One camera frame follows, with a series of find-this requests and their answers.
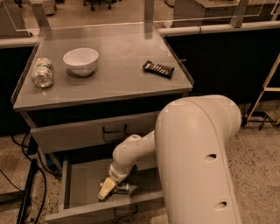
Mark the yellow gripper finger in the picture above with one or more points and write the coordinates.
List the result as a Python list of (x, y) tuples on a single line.
[(108, 186)]

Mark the silver redbull can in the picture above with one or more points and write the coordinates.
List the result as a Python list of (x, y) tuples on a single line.
[(121, 188)]

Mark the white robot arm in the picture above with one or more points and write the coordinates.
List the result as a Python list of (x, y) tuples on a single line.
[(189, 144)]

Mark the open middle drawer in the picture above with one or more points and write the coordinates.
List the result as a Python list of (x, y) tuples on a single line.
[(83, 170)]

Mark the upper grey drawer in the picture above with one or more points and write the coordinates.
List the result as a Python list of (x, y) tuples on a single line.
[(75, 135)]

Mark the grey metal drawer cabinet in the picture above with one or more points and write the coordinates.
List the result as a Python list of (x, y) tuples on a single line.
[(117, 87)]

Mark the green silver soda can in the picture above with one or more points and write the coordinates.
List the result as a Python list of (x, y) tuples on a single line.
[(42, 74)]

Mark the black metal stand leg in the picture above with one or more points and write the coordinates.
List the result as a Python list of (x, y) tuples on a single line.
[(27, 192)]

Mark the dark chocolate bar wrapper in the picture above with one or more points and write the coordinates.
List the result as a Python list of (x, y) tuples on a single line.
[(157, 69)]

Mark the white ceramic bowl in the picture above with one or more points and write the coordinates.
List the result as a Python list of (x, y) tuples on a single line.
[(81, 61)]

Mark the black office chair base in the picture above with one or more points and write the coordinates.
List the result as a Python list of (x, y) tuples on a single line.
[(92, 3)]

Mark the clear acrylic barrier panel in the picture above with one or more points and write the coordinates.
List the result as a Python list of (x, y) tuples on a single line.
[(30, 15)]

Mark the yellow wooden easel frame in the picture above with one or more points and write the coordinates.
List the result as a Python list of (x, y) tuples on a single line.
[(265, 88)]

